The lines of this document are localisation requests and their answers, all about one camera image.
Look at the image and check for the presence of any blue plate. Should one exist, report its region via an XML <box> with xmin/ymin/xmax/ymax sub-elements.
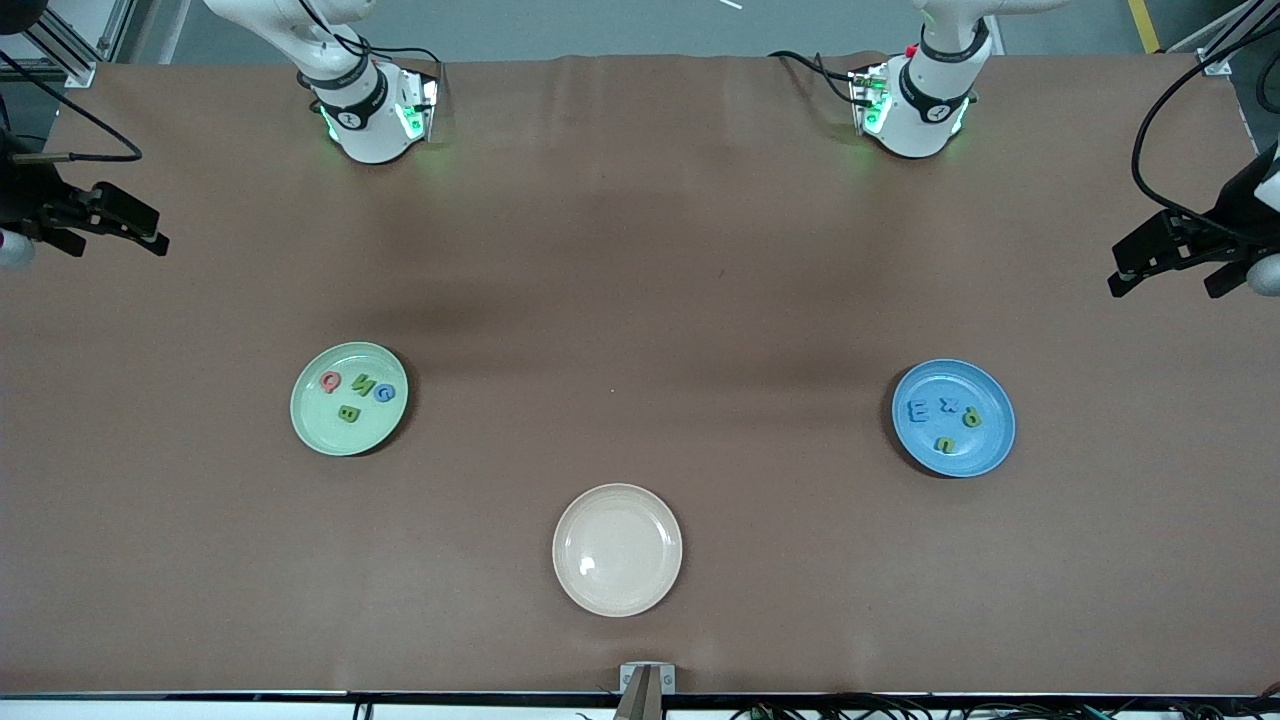
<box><xmin>891</xmin><ymin>359</ymin><xmax>1017</xmax><ymax>479</ymax></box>

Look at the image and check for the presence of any base connector box green light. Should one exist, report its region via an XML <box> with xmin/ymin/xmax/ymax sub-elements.
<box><xmin>848</xmin><ymin>62</ymin><xmax>893</xmax><ymax>136</ymax></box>
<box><xmin>393</xmin><ymin>68</ymin><xmax>441</xmax><ymax>143</ymax></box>

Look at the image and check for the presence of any light green plate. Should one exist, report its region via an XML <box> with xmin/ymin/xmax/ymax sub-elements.
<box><xmin>290</xmin><ymin>342</ymin><xmax>410</xmax><ymax>457</ymax></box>

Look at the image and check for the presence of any brown table cover sheet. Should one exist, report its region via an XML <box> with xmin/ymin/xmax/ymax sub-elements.
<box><xmin>0</xmin><ymin>52</ymin><xmax>1280</xmax><ymax>696</ymax></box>

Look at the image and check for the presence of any beige plate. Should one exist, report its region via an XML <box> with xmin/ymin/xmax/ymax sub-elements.
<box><xmin>552</xmin><ymin>484</ymin><xmax>684</xmax><ymax>618</ymax></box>

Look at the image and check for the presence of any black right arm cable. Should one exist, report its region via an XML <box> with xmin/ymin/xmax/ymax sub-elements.
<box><xmin>0</xmin><ymin>50</ymin><xmax>143</xmax><ymax>163</ymax></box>

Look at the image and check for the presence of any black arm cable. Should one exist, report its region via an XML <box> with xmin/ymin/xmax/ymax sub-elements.
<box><xmin>1131</xmin><ymin>30</ymin><xmax>1280</xmax><ymax>236</ymax></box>
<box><xmin>0</xmin><ymin>50</ymin><xmax>143</xmax><ymax>163</ymax></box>

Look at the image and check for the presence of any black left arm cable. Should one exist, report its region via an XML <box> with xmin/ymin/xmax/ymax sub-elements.
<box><xmin>1131</xmin><ymin>30</ymin><xmax>1280</xmax><ymax>236</ymax></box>

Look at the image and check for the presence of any aluminium frame profile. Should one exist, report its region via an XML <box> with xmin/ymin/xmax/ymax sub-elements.
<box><xmin>28</xmin><ymin>15</ymin><xmax>103</xmax><ymax>89</ymax></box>
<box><xmin>1165</xmin><ymin>0</ymin><xmax>1280</xmax><ymax>77</ymax></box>
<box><xmin>97</xmin><ymin>0</ymin><xmax>153</xmax><ymax>63</ymax></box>

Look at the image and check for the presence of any black base cable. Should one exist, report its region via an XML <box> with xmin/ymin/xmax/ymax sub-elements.
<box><xmin>768</xmin><ymin>50</ymin><xmax>861</xmax><ymax>106</ymax></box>
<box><xmin>340</xmin><ymin>30</ymin><xmax>443</xmax><ymax>76</ymax></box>

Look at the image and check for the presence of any white table edge rail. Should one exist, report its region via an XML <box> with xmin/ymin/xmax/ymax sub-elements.
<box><xmin>0</xmin><ymin>692</ymin><xmax>1280</xmax><ymax>720</ymax></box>

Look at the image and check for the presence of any black cable bundle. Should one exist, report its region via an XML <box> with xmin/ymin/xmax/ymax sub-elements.
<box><xmin>730</xmin><ymin>695</ymin><xmax>1280</xmax><ymax>720</ymax></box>

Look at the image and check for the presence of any grey metal mount bracket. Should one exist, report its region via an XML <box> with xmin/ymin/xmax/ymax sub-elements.
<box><xmin>619</xmin><ymin>662</ymin><xmax>677</xmax><ymax>695</ymax></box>

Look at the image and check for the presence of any tan camera pole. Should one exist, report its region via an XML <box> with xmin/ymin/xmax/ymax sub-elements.
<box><xmin>612</xmin><ymin>668</ymin><xmax>663</xmax><ymax>720</ymax></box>

